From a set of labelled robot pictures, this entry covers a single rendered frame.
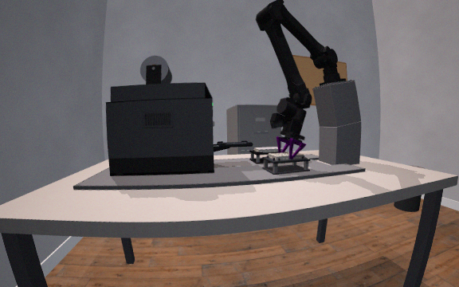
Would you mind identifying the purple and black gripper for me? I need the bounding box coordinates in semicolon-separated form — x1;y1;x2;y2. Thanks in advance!
277;121;306;159

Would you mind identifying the grey roll on black bracket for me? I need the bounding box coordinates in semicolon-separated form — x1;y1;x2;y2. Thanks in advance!
140;56;172;84

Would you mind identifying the white rectangular plate with grid of square wells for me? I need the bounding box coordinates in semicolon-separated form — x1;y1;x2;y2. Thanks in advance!
268;152;304;161

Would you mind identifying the black rectangular frame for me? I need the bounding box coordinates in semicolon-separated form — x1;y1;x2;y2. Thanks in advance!
249;150;278;164

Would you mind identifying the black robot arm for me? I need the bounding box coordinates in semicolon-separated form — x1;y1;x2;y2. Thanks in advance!
256;0;346;133

